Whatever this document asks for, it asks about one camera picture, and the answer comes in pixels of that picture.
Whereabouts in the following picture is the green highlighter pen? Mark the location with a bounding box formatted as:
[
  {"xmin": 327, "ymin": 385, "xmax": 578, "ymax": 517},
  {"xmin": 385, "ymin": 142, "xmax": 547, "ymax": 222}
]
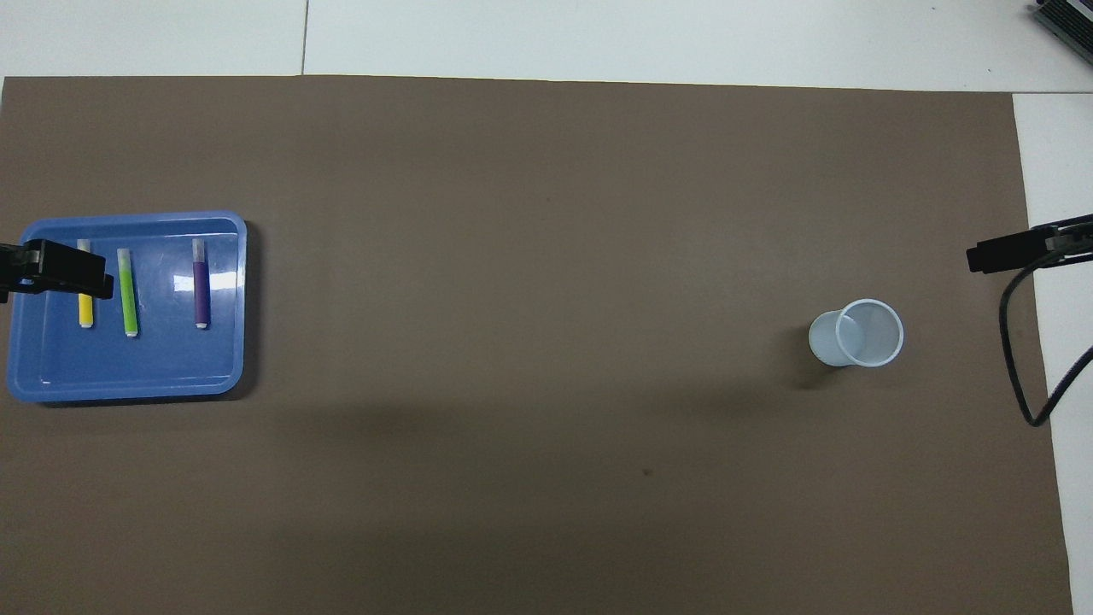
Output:
[{"xmin": 116, "ymin": 248, "xmax": 139, "ymax": 338}]

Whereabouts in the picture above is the purple highlighter pen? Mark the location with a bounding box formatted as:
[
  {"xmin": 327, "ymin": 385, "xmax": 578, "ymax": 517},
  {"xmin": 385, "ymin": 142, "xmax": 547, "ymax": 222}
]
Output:
[{"xmin": 192, "ymin": 238, "xmax": 211, "ymax": 331}]

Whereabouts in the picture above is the yellow highlighter pen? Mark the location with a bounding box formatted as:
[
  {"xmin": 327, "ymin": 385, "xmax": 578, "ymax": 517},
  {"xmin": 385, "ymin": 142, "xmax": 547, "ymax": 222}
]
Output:
[{"xmin": 76, "ymin": 239, "xmax": 94, "ymax": 329}]

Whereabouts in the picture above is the blue plastic tray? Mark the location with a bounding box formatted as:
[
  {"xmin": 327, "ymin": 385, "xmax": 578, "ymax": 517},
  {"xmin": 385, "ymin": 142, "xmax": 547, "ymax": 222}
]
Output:
[{"xmin": 6, "ymin": 211, "xmax": 248, "ymax": 405}]

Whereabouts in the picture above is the translucent white plastic cup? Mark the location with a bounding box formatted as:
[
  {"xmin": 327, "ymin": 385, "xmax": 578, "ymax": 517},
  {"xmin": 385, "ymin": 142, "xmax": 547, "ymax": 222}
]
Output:
[{"xmin": 808, "ymin": 298, "xmax": 905, "ymax": 369}]

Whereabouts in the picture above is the grey ribbed device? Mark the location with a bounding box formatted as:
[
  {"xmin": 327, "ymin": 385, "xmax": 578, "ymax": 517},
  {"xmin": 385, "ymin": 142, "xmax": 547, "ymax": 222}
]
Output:
[{"xmin": 1029, "ymin": 0, "xmax": 1093, "ymax": 45}]

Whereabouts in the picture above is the large brown table mat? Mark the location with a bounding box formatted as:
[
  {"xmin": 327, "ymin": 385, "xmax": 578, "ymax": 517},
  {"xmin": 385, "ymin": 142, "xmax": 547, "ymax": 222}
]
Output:
[{"xmin": 0, "ymin": 75, "xmax": 1075, "ymax": 615}]

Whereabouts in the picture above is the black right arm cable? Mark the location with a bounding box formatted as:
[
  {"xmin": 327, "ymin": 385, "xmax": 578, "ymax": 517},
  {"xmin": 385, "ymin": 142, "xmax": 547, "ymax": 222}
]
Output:
[{"xmin": 1000, "ymin": 255, "xmax": 1093, "ymax": 429}]

